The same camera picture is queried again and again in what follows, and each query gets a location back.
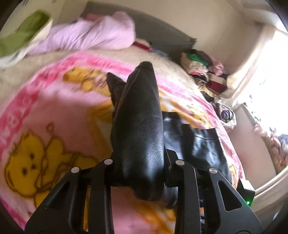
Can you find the pile of folded clothes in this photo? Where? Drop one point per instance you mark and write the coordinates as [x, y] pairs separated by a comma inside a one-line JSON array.
[[208, 73]]

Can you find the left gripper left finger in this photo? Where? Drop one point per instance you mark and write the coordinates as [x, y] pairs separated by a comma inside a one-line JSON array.
[[62, 211]]

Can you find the grey upholstered headboard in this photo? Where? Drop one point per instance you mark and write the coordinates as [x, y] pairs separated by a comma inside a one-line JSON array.
[[160, 34]]

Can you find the green and white blanket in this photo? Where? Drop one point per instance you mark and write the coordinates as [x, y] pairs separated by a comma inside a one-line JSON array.
[[27, 36]]

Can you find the red and white pillow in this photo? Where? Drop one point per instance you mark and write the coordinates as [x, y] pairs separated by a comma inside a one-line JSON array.
[[142, 44]]

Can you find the beige bed cover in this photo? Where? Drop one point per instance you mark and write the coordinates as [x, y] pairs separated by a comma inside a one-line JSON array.
[[13, 77]]

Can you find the black leather jacket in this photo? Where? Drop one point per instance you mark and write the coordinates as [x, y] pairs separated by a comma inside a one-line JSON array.
[[141, 133]]

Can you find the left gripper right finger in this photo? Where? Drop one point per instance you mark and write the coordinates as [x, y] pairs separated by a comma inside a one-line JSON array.
[[207, 202]]

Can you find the lilac quilted duvet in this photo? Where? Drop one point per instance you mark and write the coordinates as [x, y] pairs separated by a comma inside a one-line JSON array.
[[114, 32]]

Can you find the grey patterned pillow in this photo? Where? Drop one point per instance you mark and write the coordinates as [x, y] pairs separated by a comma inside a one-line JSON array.
[[160, 53]]

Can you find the cream curtain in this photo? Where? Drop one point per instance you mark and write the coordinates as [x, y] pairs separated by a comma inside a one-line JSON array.
[[240, 82]]

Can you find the bag of clothes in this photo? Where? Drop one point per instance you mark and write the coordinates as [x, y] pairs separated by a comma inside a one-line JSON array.
[[225, 115]]

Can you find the pink cartoon fleece blanket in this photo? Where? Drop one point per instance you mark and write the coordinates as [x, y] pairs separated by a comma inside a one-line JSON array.
[[61, 118]]

